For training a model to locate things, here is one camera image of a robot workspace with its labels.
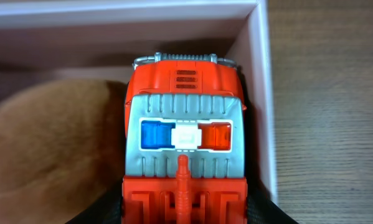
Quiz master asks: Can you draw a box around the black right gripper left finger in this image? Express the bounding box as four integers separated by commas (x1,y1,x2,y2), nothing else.
66,183,123,224

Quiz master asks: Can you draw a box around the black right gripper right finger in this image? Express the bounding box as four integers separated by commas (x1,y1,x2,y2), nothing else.
247,185,298,224

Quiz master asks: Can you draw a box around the brown plush toy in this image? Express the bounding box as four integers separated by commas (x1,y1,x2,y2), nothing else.
0,79,126,223

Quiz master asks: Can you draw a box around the red toy fire truck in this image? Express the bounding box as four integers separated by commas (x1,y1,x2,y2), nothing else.
121,52,248,223

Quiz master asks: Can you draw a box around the white pink-lined box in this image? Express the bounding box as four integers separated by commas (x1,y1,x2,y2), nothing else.
0,1,278,201

